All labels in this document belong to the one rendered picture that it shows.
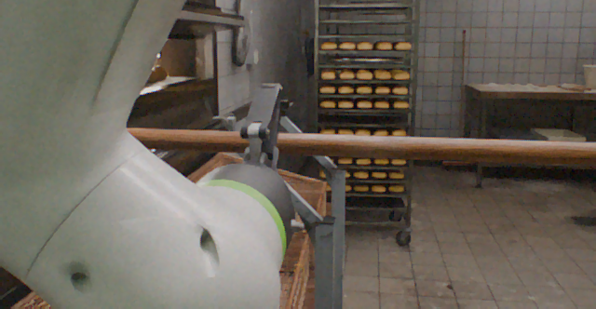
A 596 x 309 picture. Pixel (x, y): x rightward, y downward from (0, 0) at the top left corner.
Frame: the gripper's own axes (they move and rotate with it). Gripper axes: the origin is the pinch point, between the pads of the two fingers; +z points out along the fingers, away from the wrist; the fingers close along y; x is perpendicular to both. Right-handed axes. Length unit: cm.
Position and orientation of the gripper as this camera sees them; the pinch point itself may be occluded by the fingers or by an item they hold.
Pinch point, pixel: (280, 161)
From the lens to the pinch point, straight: 64.0
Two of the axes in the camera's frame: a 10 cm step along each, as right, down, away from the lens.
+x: 9.9, 0.2, -1.3
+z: 1.4, -1.9, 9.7
